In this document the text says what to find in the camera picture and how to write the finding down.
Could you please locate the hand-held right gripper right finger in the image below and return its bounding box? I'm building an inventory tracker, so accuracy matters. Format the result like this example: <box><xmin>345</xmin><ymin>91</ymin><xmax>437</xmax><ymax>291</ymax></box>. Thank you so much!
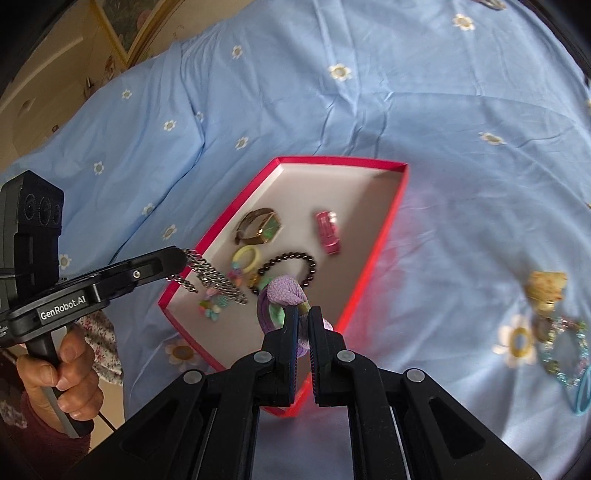
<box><xmin>307</xmin><ymin>305</ymin><xmax>543</xmax><ymax>480</ymax></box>

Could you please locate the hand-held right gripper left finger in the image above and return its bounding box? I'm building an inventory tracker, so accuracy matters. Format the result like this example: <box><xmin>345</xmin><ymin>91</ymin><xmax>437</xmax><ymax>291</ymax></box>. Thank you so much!
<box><xmin>60</xmin><ymin>305</ymin><xmax>301</xmax><ymax>480</ymax></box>

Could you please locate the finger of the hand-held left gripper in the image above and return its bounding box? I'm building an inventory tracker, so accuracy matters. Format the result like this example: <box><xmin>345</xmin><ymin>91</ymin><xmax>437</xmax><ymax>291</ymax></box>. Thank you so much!
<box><xmin>92</xmin><ymin>246</ymin><xmax>190</xmax><ymax>303</ymax></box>

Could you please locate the colourful charm chain bracelet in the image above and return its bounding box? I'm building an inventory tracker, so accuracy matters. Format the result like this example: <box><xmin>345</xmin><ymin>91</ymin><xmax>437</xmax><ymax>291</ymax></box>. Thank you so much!
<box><xmin>168</xmin><ymin>248</ymin><xmax>259</xmax><ymax>321</ymax></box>

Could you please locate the purple bow hair tie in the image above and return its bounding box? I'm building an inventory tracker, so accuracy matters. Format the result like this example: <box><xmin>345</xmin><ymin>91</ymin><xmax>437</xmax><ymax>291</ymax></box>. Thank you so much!
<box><xmin>256</xmin><ymin>274</ymin><xmax>333</xmax><ymax>358</ymax></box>

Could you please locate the black bead bracelet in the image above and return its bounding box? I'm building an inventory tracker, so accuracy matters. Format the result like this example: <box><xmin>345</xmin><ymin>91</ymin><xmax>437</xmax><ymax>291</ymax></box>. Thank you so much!
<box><xmin>252</xmin><ymin>251</ymin><xmax>318</xmax><ymax>296</ymax></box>

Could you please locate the cream plastic ring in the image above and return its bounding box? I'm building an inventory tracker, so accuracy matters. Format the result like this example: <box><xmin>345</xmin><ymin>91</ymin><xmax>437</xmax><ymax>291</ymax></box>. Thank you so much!
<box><xmin>232</xmin><ymin>244</ymin><xmax>263</xmax><ymax>274</ymax></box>

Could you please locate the pink hair clip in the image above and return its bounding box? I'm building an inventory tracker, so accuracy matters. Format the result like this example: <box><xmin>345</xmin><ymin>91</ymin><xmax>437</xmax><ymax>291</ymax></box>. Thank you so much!
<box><xmin>315</xmin><ymin>210</ymin><xmax>343</xmax><ymax>256</ymax></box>

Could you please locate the green face wristwatch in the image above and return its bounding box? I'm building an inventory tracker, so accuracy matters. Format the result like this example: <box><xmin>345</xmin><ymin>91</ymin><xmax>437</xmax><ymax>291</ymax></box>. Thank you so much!
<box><xmin>233</xmin><ymin>208</ymin><xmax>282</xmax><ymax>246</ymax></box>

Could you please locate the red cardboard box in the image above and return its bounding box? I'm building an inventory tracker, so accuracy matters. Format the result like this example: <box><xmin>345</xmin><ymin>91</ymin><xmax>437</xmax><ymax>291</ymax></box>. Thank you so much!
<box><xmin>158</xmin><ymin>157</ymin><xmax>410</xmax><ymax>418</ymax></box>

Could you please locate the person's left forearm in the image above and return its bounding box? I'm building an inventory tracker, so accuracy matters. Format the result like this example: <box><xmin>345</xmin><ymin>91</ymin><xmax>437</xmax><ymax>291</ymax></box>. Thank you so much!
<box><xmin>0</xmin><ymin>383</ymin><xmax>93</xmax><ymax>480</ymax></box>

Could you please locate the person's left hand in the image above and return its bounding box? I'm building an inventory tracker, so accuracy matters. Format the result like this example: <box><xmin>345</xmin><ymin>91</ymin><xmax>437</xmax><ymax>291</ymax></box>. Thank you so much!
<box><xmin>16</xmin><ymin>323</ymin><xmax>105</xmax><ymax>428</ymax></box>

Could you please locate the floral patterned garment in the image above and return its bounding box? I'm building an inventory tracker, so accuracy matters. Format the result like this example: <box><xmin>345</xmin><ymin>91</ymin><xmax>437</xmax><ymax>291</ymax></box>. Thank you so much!
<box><xmin>81</xmin><ymin>311</ymin><xmax>125</xmax><ymax>386</ymax></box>

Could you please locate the cream wooden cabinet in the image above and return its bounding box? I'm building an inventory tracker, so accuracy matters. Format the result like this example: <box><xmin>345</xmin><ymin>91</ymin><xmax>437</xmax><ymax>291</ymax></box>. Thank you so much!
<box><xmin>0</xmin><ymin>25</ymin><xmax>127</xmax><ymax>178</ymax></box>

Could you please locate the yellow bear hair clip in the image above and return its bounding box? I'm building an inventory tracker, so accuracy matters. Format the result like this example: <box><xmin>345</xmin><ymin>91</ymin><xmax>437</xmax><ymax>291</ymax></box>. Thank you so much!
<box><xmin>526</xmin><ymin>270</ymin><xmax>568</xmax><ymax>315</ymax></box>

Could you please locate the blue flower print bedsheet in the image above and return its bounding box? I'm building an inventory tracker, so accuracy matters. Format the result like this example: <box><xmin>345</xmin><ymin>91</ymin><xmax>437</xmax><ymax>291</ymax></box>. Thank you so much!
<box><xmin>0</xmin><ymin>0</ymin><xmax>591</xmax><ymax>480</ymax></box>

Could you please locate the framed wall poster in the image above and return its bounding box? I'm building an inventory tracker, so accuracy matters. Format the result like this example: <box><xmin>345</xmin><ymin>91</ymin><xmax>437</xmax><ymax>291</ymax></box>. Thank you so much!
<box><xmin>90</xmin><ymin>0</ymin><xmax>185</xmax><ymax>65</ymax></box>

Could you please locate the teal bead bracelet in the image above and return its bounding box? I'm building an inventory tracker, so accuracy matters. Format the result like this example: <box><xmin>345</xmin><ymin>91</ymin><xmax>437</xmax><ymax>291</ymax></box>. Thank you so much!
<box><xmin>536</xmin><ymin>314</ymin><xmax>591</xmax><ymax>388</ymax></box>

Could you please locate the blue plastic ring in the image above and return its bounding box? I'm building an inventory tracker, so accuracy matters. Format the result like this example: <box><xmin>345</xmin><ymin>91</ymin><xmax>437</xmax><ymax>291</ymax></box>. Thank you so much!
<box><xmin>566</xmin><ymin>364</ymin><xmax>591</xmax><ymax>416</ymax></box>

